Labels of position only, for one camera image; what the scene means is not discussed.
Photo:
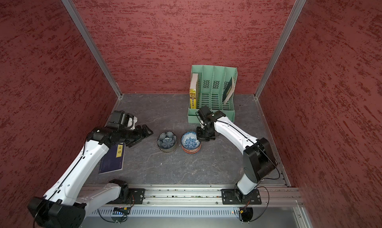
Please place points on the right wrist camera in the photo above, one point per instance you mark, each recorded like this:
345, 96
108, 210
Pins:
204, 115

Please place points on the right corner aluminium post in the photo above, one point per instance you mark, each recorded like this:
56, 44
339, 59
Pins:
288, 27

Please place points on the left corner aluminium post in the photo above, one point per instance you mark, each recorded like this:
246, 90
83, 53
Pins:
79, 23

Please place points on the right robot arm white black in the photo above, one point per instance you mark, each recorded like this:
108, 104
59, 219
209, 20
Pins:
257, 155

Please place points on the dark petal pattern bowl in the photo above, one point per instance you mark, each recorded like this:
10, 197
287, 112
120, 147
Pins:
167, 140

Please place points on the green plastic file organizer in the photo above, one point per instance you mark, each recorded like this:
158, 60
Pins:
212, 83

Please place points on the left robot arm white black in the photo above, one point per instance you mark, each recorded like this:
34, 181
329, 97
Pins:
60, 206

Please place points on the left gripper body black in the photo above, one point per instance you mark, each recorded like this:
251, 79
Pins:
128, 135

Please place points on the purple book yellow label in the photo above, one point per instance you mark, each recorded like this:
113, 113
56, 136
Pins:
113, 159

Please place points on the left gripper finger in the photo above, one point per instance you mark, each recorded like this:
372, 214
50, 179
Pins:
130, 142
145, 130

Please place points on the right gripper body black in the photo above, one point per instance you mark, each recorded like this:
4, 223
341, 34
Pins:
206, 133

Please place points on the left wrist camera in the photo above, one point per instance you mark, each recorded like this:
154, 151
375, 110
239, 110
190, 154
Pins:
121, 120

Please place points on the red patterned bowl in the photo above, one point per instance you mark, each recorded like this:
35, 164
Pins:
191, 151

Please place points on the pink striped bowl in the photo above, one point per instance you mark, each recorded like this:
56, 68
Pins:
167, 150

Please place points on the yellow white book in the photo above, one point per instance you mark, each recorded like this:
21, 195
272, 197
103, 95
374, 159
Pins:
193, 90

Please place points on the blue floral bowl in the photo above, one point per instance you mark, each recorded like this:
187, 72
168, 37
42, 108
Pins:
189, 141

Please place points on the dark green book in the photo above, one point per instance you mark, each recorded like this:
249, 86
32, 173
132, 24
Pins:
229, 91

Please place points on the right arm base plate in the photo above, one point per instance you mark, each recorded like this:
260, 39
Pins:
236, 197

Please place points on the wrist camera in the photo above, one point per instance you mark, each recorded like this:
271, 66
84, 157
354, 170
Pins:
121, 120
204, 115

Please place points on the corner aluminium post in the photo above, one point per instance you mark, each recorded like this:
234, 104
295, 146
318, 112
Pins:
79, 23
288, 27

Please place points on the aluminium rail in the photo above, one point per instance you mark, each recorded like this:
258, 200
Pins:
210, 196

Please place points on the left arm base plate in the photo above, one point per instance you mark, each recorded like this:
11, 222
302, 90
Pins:
132, 196

